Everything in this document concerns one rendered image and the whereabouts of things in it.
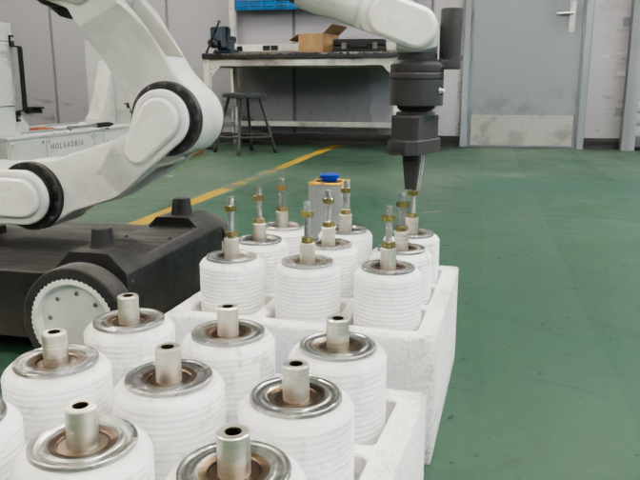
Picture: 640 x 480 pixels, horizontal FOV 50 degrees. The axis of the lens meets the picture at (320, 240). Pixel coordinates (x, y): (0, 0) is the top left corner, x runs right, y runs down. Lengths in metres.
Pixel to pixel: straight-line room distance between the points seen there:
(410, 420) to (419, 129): 0.56
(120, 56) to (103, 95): 3.24
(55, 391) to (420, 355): 0.47
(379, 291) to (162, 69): 0.66
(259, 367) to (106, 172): 0.82
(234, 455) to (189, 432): 0.14
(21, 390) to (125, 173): 0.80
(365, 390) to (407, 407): 0.09
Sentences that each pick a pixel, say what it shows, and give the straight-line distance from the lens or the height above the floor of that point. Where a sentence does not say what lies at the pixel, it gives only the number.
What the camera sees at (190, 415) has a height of 0.24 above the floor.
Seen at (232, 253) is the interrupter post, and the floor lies 0.26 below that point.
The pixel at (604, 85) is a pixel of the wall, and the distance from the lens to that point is 6.13.
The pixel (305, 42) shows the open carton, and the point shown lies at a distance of 5.78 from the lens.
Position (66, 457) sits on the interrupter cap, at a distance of 0.52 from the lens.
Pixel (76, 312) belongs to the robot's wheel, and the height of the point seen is 0.12.
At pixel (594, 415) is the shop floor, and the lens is 1.18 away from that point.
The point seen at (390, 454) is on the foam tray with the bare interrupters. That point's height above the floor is 0.18.
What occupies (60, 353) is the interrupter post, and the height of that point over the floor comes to 0.26.
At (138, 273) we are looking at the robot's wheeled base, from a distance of 1.30.
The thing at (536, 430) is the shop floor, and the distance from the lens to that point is 1.11.
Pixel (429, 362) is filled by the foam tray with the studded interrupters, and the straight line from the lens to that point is 0.92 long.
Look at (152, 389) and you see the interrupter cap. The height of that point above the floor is 0.25.
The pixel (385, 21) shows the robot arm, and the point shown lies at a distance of 1.12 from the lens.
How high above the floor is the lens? 0.50
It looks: 13 degrees down
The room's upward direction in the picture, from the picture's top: straight up
